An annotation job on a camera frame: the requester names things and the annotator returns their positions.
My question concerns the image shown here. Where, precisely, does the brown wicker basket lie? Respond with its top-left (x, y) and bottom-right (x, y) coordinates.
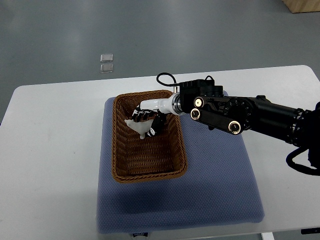
top-left (111, 90), bottom-right (188, 184)

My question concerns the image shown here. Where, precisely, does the silver floor plate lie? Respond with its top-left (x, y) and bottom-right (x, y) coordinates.
top-left (100, 53), bottom-right (114, 63)
top-left (100, 62), bottom-right (114, 73)

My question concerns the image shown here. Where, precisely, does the wooden box corner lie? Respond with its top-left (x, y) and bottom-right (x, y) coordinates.
top-left (282, 0), bottom-right (320, 14)

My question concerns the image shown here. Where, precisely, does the upper silver floor plate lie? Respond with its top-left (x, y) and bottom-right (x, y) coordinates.
top-left (100, 53), bottom-right (114, 63)

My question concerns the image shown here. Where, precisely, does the white toy bear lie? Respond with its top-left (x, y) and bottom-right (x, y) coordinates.
top-left (124, 119), bottom-right (154, 140)

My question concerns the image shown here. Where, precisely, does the black white robotic hand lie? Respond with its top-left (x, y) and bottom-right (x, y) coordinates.
top-left (131, 98), bottom-right (175, 137)

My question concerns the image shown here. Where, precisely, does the blue quilted mat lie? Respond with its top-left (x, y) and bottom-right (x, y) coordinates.
top-left (96, 98), bottom-right (265, 234)

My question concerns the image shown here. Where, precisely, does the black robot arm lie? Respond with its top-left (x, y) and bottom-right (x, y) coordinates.
top-left (171, 75), bottom-right (320, 176)

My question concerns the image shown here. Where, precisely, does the lower silver floor plate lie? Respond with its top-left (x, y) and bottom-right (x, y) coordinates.
top-left (100, 62), bottom-right (114, 73)

